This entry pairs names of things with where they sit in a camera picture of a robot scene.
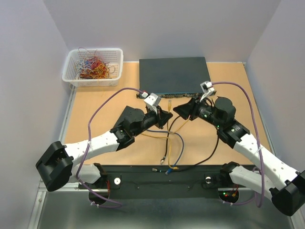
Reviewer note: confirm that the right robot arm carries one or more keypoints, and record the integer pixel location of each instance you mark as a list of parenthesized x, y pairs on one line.
[(280, 183)]

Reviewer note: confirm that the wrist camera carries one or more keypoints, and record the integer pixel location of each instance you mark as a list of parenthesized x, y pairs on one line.
[(208, 89), (151, 101)]

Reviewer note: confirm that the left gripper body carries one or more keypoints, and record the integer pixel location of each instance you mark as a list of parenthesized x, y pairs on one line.
[(150, 119)]

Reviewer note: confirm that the small black network switch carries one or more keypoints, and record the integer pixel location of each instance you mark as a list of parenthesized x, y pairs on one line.
[(131, 121)]

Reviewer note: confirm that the aluminium rail frame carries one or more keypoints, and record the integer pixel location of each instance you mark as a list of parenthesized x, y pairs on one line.
[(69, 208)]

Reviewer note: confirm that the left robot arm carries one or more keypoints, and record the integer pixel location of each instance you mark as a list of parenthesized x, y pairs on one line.
[(61, 164)]

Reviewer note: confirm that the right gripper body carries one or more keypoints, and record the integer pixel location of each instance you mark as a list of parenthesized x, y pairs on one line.
[(205, 112)]

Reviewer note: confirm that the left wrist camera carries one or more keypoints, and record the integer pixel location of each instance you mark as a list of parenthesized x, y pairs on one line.
[(151, 101)]

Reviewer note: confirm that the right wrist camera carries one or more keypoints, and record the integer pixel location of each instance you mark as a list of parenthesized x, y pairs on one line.
[(208, 89)]

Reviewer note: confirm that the large rack network switch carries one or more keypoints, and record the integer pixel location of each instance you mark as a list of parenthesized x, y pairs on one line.
[(173, 77)]

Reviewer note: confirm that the white plastic basket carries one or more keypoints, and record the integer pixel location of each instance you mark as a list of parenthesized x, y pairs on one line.
[(93, 67)]

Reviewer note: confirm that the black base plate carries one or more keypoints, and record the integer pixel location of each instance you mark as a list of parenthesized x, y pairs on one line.
[(147, 182)]

